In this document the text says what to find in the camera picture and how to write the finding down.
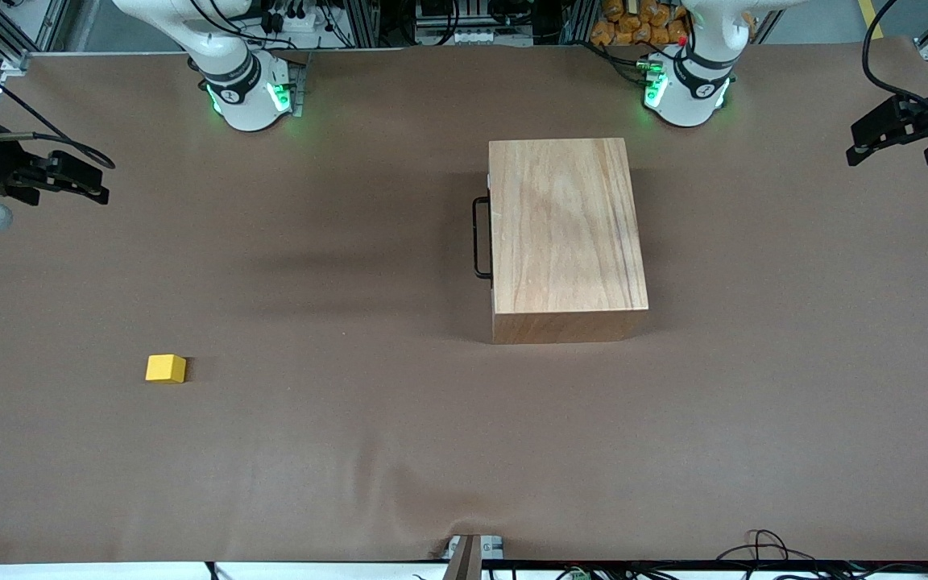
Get yellow block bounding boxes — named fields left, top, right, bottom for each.
left=146, top=354, right=188, bottom=384

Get wooden drawer with black handle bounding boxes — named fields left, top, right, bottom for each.
left=473, top=169, right=495, bottom=281

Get wooden drawer cabinet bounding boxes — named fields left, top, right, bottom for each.
left=487, top=138, right=649, bottom=345

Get bag of orange items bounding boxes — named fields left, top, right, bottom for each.
left=590, top=0, right=690, bottom=48

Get brown table mat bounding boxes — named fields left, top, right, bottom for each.
left=0, top=36, right=928, bottom=565

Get long white socket strip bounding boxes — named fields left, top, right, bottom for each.
left=441, top=28, right=507, bottom=46

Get tangled black cables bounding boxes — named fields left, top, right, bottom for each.
left=714, top=529, right=928, bottom=580

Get metal table bracket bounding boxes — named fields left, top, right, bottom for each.
left=444, top=534, right=505, bottom=580

